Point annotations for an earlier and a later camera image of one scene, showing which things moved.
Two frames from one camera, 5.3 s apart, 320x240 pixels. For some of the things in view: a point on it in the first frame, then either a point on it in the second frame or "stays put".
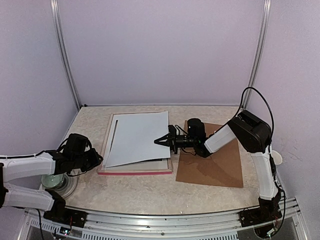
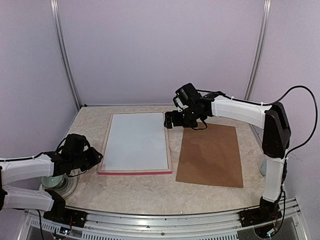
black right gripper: [168, 141] → [176, 122]
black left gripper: [95, 160] stays put
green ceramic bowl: [54, 181] stays put
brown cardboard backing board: [221, 167] stays put
